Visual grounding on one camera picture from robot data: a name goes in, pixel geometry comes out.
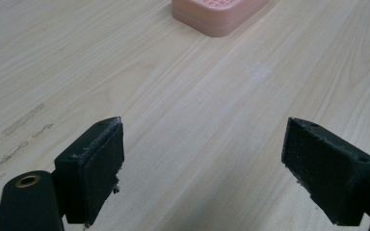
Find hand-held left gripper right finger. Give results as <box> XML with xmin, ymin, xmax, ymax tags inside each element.
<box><xmin>280</xmin><ymin>116</ymin><xmax>370</xmax><ymax>227</ymax></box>

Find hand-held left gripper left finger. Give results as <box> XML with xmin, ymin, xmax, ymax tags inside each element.
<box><xmin>53</xmin><ymin>115</ymin><xmax>125</xmax><ymax>227</ymax></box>

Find pink plastic basket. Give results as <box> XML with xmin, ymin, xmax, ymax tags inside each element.
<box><xmin>172</xmin><ymin>0</ymin><xmax>270</xmax><ymax>38</ymax></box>

